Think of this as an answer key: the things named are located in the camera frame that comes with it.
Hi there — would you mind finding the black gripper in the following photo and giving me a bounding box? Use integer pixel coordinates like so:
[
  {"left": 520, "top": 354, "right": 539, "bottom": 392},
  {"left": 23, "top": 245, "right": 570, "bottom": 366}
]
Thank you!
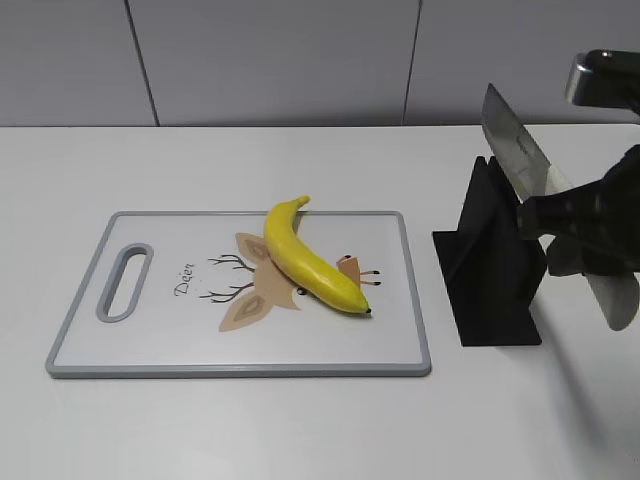
[{"left": 517, "top": 144, "right": 639, "bottom": 277}]

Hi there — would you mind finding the white-handled kitchen knife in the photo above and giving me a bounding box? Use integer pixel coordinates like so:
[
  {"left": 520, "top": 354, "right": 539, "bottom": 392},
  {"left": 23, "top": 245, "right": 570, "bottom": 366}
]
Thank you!
[{"left": 481, "top": 84, "right": 639, "bottom": 331}]

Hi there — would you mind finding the yellow plastic banana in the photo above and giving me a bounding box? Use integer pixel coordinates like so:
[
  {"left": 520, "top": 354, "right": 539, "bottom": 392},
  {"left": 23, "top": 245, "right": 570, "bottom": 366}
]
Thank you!
[{"left": 264, "top": 195, "right": 371, "bottom": 315}]

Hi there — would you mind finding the black knife stand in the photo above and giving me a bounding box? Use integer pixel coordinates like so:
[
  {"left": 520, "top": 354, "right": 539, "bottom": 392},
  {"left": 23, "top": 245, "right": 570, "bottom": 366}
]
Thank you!
[{"left": 432, "top": 156, "right": 547, "bottom": 347}]

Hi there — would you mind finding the white grey-rimmed cutting board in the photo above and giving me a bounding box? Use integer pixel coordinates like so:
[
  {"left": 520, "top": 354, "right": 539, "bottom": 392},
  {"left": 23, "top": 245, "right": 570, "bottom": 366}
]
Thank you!
[{"left": 46, "top": 211, "right": 431, "bottom": 379}]

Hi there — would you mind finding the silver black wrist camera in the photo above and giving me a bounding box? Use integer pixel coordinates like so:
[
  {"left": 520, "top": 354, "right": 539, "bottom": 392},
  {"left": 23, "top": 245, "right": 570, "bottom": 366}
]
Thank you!
[{"left": 565, "top": 49, "right": 639, "bottom": 115}]

